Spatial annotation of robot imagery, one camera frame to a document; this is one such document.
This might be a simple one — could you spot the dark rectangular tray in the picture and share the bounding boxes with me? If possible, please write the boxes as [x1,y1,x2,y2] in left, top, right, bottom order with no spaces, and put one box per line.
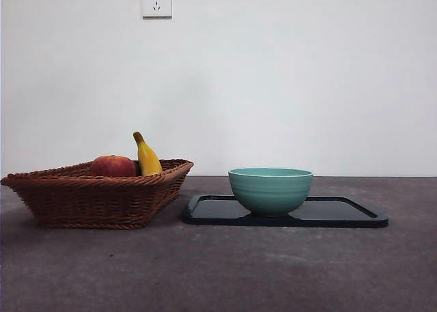
[183,194,390,229]

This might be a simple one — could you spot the red yellow peach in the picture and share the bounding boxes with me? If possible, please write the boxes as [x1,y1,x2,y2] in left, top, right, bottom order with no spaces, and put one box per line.
[89,154,137,178]

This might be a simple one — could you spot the yellow banana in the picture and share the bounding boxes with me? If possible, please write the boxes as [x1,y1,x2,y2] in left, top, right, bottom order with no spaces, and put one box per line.
[132,131,164,176]

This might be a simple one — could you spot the white wall socket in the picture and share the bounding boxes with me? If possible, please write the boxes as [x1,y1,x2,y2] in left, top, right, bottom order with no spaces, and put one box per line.
[142,0,173,20]

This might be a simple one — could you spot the brown wicker basket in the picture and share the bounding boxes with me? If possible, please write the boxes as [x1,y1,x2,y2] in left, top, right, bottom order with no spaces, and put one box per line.
[0,158,195,230]

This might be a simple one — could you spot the teal ribbed bowl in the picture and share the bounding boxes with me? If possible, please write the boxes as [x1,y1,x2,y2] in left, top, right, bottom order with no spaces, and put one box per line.
[227,167,315,218]

